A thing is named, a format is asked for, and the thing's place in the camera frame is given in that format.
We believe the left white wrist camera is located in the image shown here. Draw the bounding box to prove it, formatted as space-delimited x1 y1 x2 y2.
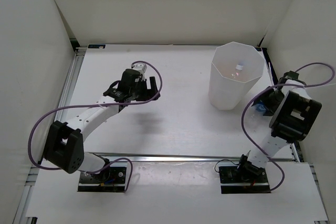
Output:
131 62 147 74

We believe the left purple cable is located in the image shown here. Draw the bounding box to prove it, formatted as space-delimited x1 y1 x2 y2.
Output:
27 60 163 193

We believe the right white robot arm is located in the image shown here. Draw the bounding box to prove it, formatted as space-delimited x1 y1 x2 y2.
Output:
236 71 322 182

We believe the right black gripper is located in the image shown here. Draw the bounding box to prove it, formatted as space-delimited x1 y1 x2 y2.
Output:
254 86 285 116

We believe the white plastic bin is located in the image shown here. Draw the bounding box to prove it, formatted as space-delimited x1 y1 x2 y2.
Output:
208 42 265 110

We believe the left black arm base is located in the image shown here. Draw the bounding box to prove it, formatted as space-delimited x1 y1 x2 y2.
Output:
77 161 130 193

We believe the white table board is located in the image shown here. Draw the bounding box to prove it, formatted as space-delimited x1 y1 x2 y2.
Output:
62 45 271 157

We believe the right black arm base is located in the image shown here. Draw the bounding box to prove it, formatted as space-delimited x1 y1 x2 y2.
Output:
214 155 270 194

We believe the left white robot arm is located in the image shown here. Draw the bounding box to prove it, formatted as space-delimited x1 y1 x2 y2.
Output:
43 62 160 182

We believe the blue label plastic bottle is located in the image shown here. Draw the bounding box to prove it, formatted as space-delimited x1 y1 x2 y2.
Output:
249 102 266 122

